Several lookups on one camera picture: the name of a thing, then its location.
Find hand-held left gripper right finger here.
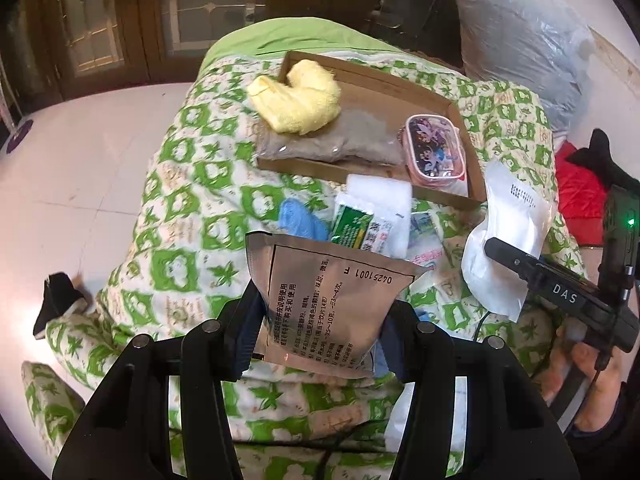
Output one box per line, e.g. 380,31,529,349
381,300,571,480

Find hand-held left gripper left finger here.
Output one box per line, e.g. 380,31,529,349
52,285,266,480

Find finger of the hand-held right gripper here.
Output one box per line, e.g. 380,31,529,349
484,237,556,283

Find brown foil packet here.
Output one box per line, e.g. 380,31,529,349
245,231,431,380

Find clear pink cartoon pouch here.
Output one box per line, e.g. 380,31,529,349
402,114,468,190

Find green printed packet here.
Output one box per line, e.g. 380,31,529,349
330,191,396,256

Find white cloth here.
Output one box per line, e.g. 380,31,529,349
345,174,413,261

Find blue terry towel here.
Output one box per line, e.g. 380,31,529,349
277,199,331,243

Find shallow cardboard box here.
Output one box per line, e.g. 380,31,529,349
256,50,488,208

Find yellow fuzzy cloth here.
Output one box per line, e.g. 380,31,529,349
247,59,343,136

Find person's right forearm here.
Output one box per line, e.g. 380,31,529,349
570,385,640,466

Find person's right hand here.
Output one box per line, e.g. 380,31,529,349
542,320,631,433

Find white and pink printed packet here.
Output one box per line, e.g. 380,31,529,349
407,210,448,273

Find red bag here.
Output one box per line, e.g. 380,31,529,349
552,141,608,246

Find black cloth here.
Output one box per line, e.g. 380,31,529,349
567,129,640,196

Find green and white printed blanket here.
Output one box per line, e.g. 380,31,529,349
20,52,591,480

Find black slipper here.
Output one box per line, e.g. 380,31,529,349
32,272,91,341

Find large grey plastic bag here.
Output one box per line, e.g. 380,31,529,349
455,0,596,133

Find purple mop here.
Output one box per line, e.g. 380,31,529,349
0,75,36,156

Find plain green bed sheet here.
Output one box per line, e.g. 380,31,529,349
200,17,416,68

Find black cable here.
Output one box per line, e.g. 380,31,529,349
467,309,496,353

